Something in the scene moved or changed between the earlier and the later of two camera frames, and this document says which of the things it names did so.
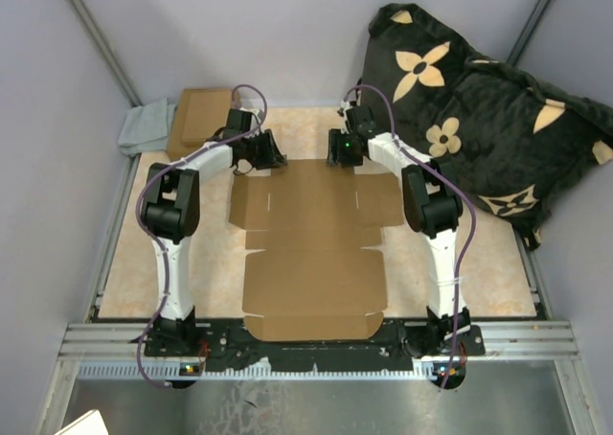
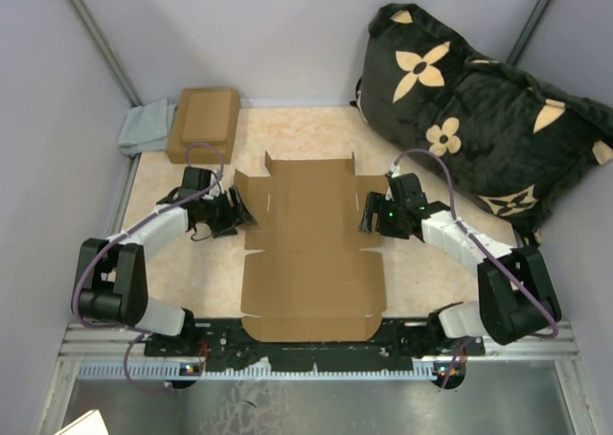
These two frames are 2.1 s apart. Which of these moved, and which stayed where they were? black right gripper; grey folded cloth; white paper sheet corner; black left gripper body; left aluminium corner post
Moved: black left gripper body; black right gripper
Stayed: left aluminium corner post; white paper sheet corner; grey folded cloth
